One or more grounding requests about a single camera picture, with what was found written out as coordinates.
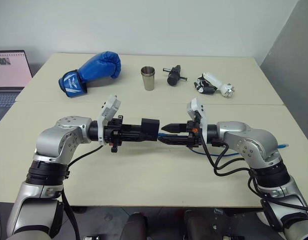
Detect white robotic hand part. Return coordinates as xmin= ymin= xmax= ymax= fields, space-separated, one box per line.
xmin=193 ymin=72 xmax=236 ymax=99

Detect dark rounded shape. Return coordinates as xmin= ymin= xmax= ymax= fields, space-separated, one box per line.
xmin=124 ymin=211 xmax=149 ymax=240

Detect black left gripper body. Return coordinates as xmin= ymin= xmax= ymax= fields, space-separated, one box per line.
xmin=103 ymin=114 xmax=125 ymax=154

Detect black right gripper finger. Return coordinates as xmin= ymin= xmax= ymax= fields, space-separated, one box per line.
xmin=159 ymin=135 xmax=190 ymax=147
xmin=161 ymin=122 xmax=188 ymax=134

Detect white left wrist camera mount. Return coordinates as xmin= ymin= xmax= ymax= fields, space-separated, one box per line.
xmin=97 ymin=94 xmax=122 ymax=146

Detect blue Ethernet cable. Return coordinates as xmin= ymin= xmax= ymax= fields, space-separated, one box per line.
xmin=157 ymin=133 xmax=290 ymax=158

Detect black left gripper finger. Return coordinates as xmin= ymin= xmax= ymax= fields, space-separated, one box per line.
xmin=122 ymin=132 xmax=158 ymax=144
xmin=122 ymin=123 xmax=144 ymax=134

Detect small black box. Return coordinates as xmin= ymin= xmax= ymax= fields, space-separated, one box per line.
xmin=140 ymin=118 xmax=161 ymax=142

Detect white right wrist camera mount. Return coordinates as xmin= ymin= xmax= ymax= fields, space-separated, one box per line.
xmin=185 ymin=97 xmax=207 ymax=145

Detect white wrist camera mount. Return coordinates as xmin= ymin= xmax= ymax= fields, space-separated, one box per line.
xmin=185 ymin=97 xmax=207 ymax=145
xmin=97 ymin=94 xmax=122 ymax=146

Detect stacked metal cups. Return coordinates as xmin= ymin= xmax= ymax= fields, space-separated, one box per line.
xmin=140 ymin=65 xmax=156 ymax=92

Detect blue boxing glove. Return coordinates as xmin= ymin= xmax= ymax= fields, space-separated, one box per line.
xmin=59 ymin=50 xmax=122 ymax=98

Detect black cylindrical motor part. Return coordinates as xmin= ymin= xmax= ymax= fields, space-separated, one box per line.
xmin=162 ymin=64 xmax=188 ymax=87

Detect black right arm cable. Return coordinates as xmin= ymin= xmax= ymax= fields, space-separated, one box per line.
xmin=202 ymin=140 xmax=308 ymax=227

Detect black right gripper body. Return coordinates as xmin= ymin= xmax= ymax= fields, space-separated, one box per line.
xmin=185 ymin=119 xmax=203 ymax=149

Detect open laptop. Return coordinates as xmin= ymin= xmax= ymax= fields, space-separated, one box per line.
xmin=0 ymin=49 xmax=33 ymax=109

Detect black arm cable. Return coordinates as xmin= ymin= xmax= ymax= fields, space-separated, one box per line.
xmin=202 ymin=140 xmax=308 ymax=227
xmin=60 ymin=145 xmax=105 ymax=240

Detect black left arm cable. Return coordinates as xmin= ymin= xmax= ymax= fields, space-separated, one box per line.
xmin=60 ymin=145 xmax=105 ymax=240

